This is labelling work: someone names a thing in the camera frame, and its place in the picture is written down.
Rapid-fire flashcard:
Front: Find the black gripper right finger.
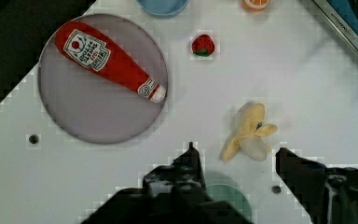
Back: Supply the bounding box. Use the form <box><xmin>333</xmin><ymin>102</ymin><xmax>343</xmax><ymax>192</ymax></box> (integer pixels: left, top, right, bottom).
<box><xmin>275</xmin><ymin>147</ymin><xmax>358</xmax><ymax>224</ymax></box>

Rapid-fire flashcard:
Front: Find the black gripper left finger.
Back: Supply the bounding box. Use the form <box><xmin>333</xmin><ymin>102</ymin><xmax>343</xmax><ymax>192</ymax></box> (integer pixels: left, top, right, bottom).
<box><xmin>143</xmin><ymin>142</ymin><xmax>206</xmax><ymax>203</ymax></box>

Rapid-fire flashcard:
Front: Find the yellow plush peeled banana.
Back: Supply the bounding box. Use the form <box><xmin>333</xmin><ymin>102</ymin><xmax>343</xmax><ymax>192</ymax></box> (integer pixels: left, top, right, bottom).
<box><xmin>220</xmin><ymin>104</ymin><xmax>278</xmax><ymax>162</ymax></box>

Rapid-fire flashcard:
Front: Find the green mug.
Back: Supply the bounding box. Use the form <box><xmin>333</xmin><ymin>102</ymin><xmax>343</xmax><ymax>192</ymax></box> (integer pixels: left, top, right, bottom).
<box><xmin>206</xmin><ymin>184</ymin><xmax>252</xmax><ymax>221</ymax></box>

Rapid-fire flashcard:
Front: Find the grey round plate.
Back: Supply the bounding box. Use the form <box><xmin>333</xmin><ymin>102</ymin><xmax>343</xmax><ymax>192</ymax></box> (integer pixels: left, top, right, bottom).
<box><xmin>38</xmin><ymin>14</ymin><xmax>169</xmax><ymax>145</ymax></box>

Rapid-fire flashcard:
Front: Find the plush strawberry toy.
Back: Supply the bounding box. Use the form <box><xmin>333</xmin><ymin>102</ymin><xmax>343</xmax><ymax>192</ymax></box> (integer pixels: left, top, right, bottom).
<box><xmin>191</xmin><ymin>35</ymin><xmax>215</xmax><ymax>57</ymax></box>

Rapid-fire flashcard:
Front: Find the red plush ketchup bottle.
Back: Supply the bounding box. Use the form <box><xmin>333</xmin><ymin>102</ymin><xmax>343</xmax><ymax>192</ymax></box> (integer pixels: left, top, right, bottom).
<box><xmin>54</xmin><ymin>21</ymin><xmax>167</xmax><ymax>104</ymax></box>

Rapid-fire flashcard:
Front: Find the blue cup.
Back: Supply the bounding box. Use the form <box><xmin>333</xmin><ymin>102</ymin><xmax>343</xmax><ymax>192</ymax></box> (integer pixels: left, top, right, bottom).
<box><xmin>136</xmin><ymin>0</ymin><xmax>189</xmax><ymax>18</ymax></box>

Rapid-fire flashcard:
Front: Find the orange slice toy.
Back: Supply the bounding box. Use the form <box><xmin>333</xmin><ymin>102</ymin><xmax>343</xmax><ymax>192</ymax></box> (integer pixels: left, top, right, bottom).
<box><xmin>242</xmin><ymin>0</ymin><xmax>270</xmax><ymax>11</ymax></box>

